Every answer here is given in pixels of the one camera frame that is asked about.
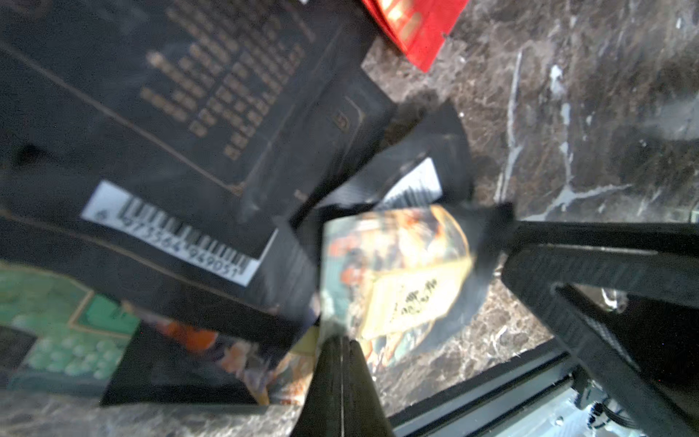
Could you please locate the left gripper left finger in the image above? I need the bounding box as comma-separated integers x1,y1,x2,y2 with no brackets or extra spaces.
291,336,394,437

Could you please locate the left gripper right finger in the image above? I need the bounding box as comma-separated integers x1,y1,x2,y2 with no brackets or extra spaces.
502,221,698,436

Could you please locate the black tea bag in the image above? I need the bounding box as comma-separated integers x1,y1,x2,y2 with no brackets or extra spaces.
297,102,513,353
0,0,397,258
1,163,318,350

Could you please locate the yellow patterned tea bag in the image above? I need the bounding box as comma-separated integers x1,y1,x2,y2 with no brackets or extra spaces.
320,205,475,371

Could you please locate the green tea bag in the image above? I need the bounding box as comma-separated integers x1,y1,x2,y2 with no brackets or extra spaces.
1,262,140,397

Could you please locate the small red tea bag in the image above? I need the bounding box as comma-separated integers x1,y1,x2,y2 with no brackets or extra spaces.
362,0,468,73

